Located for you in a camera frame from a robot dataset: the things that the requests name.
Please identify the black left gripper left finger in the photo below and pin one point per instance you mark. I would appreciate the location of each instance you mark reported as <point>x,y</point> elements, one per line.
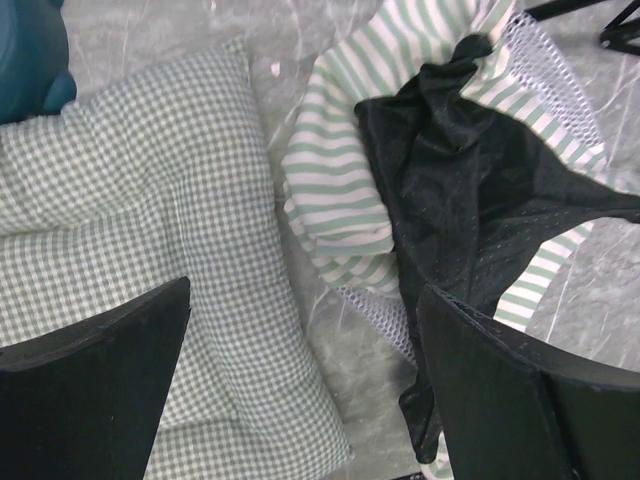
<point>85,401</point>

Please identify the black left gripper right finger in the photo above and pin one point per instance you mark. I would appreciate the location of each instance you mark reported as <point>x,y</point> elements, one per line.
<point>515,407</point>

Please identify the green striped pet tent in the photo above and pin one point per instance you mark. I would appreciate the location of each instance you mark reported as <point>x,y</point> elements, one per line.
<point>445,144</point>

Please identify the green checkered pet cushion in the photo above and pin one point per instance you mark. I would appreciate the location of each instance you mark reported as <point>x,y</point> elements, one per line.
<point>160,176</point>

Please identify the teal double pet bowl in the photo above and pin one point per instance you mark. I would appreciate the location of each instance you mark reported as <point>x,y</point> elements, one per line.
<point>35,76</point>

